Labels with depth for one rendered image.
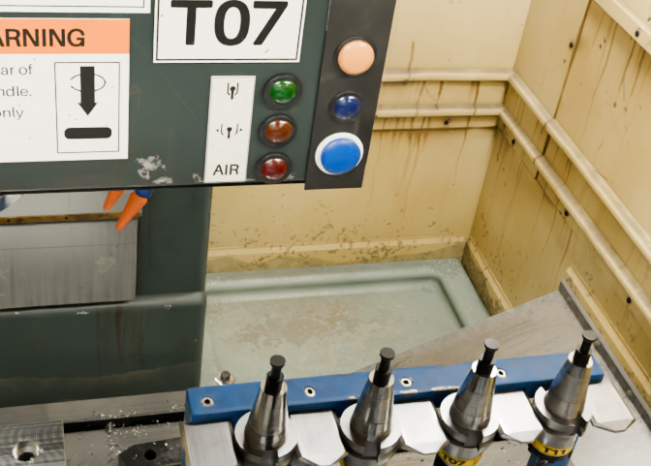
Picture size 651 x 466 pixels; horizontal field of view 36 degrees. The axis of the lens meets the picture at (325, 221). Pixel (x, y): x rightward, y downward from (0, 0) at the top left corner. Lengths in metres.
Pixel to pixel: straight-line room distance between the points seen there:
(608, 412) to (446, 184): 1.09
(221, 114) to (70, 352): 1.08
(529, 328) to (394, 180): 0.46
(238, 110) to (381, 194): 1.44
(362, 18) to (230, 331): 1.44
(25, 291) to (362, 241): 0.84
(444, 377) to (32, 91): 0.61
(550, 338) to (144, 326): 0.71
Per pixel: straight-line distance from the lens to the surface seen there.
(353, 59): 0.70
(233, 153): 0.72
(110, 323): 1.70
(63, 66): 0.67
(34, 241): 1.57
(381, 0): 0.69
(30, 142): 0.70
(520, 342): 1.85
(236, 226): 2.09
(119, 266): 1.61
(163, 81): 0.69
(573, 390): 1.11
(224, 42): 0.68
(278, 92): 0.70
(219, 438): 1.04
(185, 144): 0.71
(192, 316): 1.72
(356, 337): 2.10
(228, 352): 2.03
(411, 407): 1.10
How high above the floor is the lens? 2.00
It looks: 36 degrees down
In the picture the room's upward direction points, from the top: 9 degrees clockwise
